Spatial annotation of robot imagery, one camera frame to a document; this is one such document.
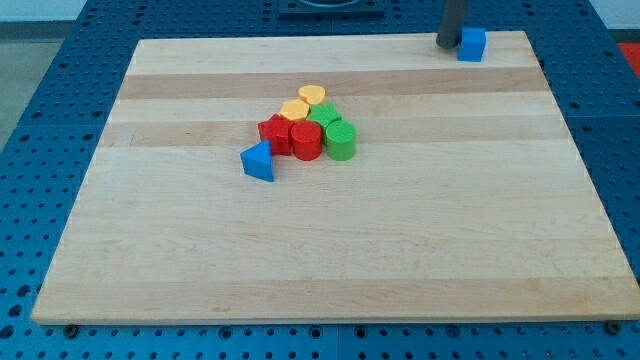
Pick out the blue cube block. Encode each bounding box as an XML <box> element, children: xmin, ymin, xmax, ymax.
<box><xmin>457</xmin><ymin>27</ymin><xmax>486</xmax><ymax>62</ymax></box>

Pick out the red star block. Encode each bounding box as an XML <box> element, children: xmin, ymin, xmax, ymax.
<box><xmin>258</xmin><ymin>113</ymin><xmax>294</xmax><ymax>156</ymax></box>

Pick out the blue triangle block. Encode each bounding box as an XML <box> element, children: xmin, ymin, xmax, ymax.
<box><xmin>240</xmin><ymin>140</ymin><xmax>274</xmax><ymax>182</ymax></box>

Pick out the red cylinder block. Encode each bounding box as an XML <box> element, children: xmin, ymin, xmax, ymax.
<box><xmin>291</xmin><ymin>121</ymin><xmax>322</xmax><ymax>161</ymax></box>

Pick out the green star block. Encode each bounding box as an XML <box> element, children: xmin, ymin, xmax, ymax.
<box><xmin>307</xmin><ymin>102</ymin><xmax>342</xmax><ymax>130</ymax></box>

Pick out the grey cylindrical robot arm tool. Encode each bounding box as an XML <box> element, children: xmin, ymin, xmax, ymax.
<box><xmin>436</xmin><ymin>0</ymin><xmax>469</xmax><ymax>50</ymax></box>

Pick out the yellow hexagon block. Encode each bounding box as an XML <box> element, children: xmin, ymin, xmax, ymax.
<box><xmin>279</xmin><ymin>99</ymin><xmax>310</xmax><ymax>121</ymax></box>

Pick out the green cylinder block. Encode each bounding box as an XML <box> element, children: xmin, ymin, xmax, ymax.
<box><xmin>325</xmin><ymin>120</ymin><xmax>356</xmax><ymax>161</ymax></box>

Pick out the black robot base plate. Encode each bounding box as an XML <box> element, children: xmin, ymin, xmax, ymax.
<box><xmin>274</xmin><ymin>0</ymin><xmax>385</xmax><ymax>19</ymax></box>

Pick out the red object at right edge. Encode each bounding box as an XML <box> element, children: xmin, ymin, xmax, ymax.
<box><xmin>618</xmin><ymin>42</ymin><xmax>640</xmax><ymax>77</ymax></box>

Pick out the yellow heart block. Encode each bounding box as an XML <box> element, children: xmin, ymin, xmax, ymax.
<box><xmin>298</xmin><ymin>85</ymin><xmax>326</xmax><ymax>105</ymax></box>

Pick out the wooden board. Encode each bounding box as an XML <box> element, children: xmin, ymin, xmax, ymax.
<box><xmin>32</xmin><ymin>31</ymin><xmax>639</xmax><ymax>325</ymax></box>

